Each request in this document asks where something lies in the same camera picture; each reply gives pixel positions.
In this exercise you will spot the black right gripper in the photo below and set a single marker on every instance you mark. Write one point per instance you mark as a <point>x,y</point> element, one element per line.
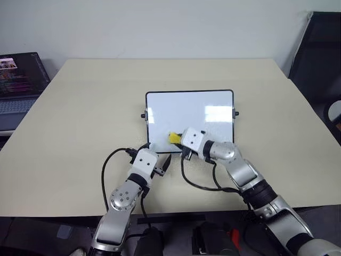
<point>188,154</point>

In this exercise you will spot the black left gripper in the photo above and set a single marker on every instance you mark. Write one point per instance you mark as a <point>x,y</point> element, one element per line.
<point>158,170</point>

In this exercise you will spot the yellow eraser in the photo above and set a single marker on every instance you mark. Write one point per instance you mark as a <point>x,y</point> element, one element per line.
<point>173,138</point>

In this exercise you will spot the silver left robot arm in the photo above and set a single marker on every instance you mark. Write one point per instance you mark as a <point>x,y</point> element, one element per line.
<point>121,198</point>

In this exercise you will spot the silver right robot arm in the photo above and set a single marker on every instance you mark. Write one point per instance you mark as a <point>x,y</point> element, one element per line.
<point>247,173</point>

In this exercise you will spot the black framed whiteboard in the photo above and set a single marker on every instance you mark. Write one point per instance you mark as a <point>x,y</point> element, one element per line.
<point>186,112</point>

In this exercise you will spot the small dark rounded shape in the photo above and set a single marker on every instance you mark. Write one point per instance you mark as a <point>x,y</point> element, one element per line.
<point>149,241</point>

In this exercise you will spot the large dark rounded shape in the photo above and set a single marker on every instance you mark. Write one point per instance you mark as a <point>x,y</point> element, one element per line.
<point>213,240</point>

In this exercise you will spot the small red part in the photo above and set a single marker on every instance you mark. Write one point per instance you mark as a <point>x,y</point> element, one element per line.
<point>235,236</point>

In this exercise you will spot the grey laptop with lit screen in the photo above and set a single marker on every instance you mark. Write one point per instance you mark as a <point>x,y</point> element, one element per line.
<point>18,77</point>

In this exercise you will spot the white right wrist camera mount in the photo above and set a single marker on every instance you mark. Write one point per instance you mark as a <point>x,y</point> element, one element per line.
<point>192,140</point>

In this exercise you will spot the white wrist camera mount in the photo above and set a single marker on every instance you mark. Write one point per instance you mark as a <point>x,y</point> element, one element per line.
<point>144,162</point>
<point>192,140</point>

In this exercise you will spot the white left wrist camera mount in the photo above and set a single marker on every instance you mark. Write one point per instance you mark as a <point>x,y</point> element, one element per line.
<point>144,162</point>

